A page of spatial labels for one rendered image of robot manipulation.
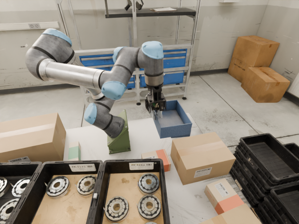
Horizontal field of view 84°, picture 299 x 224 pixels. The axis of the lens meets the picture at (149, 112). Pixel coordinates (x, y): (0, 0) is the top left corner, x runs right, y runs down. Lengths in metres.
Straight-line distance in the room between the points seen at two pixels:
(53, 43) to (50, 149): 0.62
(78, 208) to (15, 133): 0.66
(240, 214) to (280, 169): 0.91
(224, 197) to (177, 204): 0.25
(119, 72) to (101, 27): 2.66
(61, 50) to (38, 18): 2.51
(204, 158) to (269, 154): 0.87
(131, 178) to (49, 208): 0.39
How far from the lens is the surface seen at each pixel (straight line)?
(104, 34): 3.26
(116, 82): 0.58
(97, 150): 1.27
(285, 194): 1.73
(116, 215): 0.84
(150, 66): 0.62
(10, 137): 1.32
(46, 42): 0.87
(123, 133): 1.08
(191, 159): 0.99
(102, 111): 1.04
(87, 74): 0.65
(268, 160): 1.72
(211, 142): 1.11
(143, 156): 1.08
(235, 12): 3.96
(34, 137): 1.23
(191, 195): 1.06
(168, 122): 0.87
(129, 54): 0.65
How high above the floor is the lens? 1.64
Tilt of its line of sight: 38 degrees down
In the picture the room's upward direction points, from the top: straight up
